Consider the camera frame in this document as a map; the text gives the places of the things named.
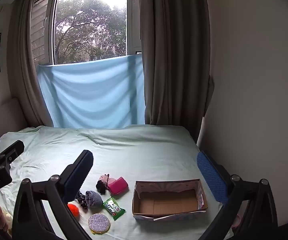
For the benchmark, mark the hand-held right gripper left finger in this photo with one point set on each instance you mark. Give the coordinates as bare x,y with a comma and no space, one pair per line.
77,180

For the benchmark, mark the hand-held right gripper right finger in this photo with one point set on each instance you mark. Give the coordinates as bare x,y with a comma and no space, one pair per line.
212,177

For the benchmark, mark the black white patterned scrunchie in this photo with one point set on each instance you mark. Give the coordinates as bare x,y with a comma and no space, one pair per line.
81,199

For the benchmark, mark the grey sock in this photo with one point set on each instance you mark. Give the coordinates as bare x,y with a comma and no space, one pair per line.
94,199

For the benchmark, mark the orange fluffy pompom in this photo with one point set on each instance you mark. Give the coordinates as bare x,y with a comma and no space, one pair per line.
73,209

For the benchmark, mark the magenta zip pouch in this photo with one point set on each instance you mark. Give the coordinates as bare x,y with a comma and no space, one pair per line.
118,185

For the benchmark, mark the green tissue packet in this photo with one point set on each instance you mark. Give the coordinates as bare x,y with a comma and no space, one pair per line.
113,208

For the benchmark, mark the cardboard box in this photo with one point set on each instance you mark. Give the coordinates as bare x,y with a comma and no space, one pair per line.
164,202

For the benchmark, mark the person's left hand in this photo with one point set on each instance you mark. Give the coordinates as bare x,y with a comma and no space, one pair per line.
1,217

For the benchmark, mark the pink bow hair clip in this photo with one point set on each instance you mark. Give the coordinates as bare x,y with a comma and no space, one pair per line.
106,178

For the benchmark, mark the beige bed headboard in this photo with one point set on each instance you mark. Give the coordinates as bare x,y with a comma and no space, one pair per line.
3,115

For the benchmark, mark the round glitter compact mirror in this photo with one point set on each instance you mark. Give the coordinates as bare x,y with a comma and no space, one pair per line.
99,222

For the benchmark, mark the small pink object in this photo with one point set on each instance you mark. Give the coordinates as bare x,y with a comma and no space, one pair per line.
237,220

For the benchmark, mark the pale green bed sheet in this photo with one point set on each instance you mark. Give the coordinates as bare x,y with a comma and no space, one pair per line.
139,152

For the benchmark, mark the brown curtain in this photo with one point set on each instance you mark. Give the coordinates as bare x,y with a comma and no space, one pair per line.
23,67
174,55

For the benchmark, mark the light blue hanging cloth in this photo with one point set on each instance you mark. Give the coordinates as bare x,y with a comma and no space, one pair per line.
91,92

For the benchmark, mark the window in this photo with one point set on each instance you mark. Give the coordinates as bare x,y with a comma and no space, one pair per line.
89,25

